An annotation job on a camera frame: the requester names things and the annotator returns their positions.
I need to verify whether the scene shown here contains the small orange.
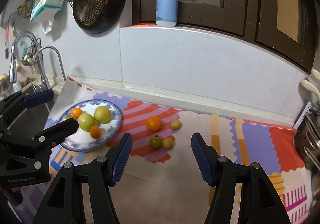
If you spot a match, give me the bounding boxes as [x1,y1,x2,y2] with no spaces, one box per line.
[71,108,83,118]

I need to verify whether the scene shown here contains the green apple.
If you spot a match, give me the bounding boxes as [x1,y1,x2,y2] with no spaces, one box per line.
[78,113,95,132]
[94,106,112,123]

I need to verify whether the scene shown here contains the large front orange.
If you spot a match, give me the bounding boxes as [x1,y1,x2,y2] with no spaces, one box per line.
[89,125,102,139]

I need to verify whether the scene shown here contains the small yellow fruit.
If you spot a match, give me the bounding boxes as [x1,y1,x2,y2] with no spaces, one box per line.
[170,119,182,130]
[162,137,175,149]

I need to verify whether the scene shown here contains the steel sink basin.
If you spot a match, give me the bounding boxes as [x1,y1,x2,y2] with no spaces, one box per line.
[1,93,58,139]

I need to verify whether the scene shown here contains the blue rimmed white plate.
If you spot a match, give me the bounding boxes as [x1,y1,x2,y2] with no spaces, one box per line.
[59,99,122,152]

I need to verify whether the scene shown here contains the chrome pull-down faucet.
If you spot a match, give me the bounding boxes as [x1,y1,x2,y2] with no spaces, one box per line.
[9,31,50,93]

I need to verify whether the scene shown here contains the thin gooseneck faucet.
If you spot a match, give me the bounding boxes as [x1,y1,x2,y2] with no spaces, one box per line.
[34,45,67,82]

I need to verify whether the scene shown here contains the stacked steel pots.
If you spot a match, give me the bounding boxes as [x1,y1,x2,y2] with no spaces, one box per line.
[293,112,319,201]

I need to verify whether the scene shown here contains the colourful patterned table mat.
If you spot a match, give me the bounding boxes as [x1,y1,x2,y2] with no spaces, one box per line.
[17,76,318,224]

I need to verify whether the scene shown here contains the brass perforated strainer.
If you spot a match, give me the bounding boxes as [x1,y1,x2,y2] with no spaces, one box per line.
[73,0,108,26]

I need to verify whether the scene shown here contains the black frying pan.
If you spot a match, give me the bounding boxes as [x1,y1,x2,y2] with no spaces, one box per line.
[73,0,126,34]

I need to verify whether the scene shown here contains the blue soap pump bottle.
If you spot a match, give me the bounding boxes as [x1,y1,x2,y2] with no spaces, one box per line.
[156,0,178,28]

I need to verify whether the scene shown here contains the wire sponge basket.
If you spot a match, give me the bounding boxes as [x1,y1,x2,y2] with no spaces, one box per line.
[20,37,42,67]

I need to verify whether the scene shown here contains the wall hook rack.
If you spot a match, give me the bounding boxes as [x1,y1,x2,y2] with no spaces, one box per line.
[17,0,34,21]

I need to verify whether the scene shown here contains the lower cream pan handle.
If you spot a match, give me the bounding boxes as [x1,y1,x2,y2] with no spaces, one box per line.
[300,80,320,99]

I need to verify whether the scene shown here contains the cream pan handle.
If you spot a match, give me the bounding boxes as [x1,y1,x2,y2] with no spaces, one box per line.
[311,69,320,82]
[300,80,320,99]

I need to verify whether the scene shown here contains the upper cream pan handle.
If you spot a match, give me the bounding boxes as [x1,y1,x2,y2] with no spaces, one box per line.
[311,69,320,82]

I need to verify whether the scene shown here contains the dark brown window frame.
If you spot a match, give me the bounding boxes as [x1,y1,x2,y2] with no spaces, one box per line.
[177,0,319,73]

